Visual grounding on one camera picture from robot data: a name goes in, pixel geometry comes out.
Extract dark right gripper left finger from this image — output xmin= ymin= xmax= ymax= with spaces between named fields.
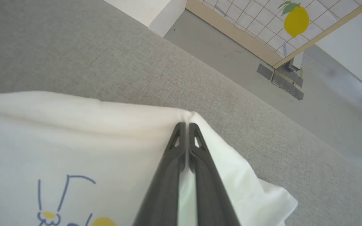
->
xmin=132 ymin=122 xmax=186 ymax=226

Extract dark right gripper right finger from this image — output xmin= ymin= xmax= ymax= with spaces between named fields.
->
xmin=189 ymin=123 xmax=241 ymax=226

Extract white and black t-shirt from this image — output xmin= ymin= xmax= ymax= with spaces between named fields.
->
xmin=0 ymin=91 xmax=298 ymax=226

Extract small dark floor plate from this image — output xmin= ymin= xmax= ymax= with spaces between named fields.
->
xmin=256 ymin=64 xmax=275 ymax=81

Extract dark metal partition foot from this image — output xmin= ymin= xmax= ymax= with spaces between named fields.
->
xmin=272 ymin=52 xmax=304 ymax=101

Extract lemon print partition screen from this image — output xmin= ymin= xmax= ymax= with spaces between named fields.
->
xmin=186 ymin=0 xmax=362 ymax=69

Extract white box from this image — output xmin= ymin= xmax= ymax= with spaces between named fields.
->
xmin=104 ymin=0 xmax=188 ymax=37

